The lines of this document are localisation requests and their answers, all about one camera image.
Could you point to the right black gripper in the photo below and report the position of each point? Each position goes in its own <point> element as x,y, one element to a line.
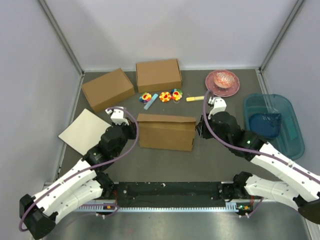
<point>201,129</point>

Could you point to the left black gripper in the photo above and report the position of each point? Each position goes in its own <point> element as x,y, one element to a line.
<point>131,127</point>

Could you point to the cardboard box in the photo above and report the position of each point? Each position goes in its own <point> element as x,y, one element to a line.
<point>158,75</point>
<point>166,132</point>
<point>108,90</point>

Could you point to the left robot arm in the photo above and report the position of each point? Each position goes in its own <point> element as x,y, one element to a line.
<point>86,181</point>

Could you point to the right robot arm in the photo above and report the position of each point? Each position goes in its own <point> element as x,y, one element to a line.
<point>297,187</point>

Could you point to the white square board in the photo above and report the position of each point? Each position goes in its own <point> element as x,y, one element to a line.
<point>84,132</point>

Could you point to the yellow chalk stick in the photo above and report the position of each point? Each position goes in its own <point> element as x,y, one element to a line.
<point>195,98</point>

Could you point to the dark blue dish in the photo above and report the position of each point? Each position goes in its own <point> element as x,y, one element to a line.
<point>267,125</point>

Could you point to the pink plate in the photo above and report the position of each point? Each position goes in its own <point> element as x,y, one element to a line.
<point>218,91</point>

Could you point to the rainbow flower plush left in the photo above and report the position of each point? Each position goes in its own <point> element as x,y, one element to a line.
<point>145,97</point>

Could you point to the rainbow flower plush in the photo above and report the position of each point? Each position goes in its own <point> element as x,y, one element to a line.
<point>176,94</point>
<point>145,97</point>

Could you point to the blue chalk stick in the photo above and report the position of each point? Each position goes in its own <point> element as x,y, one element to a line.
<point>150,102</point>

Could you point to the rainbow flower plush right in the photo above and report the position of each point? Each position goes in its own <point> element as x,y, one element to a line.
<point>176,94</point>

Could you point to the teal plastic bin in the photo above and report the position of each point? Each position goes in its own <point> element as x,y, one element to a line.
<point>289,141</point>

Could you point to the orange flower plush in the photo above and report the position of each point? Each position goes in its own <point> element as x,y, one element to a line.
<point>165,97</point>

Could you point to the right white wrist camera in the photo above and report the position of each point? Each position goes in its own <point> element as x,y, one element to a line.
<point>218,105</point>

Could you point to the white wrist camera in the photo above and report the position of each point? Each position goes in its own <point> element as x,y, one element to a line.
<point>218,105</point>
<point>117,115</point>

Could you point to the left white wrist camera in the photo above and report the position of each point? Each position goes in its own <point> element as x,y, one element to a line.
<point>117,115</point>

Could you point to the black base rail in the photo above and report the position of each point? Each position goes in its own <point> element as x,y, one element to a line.
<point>150,192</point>

